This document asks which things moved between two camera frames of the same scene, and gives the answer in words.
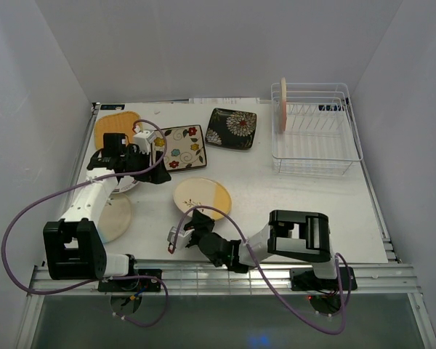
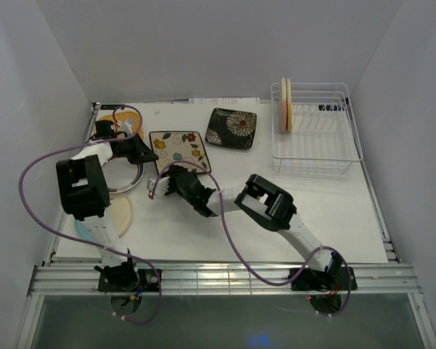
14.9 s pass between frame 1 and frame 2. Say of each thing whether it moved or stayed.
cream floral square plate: moved
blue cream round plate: stayed
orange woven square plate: stayed
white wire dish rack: stayed
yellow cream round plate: moved
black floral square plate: stayed
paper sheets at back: stayed
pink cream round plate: stayed
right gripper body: moved
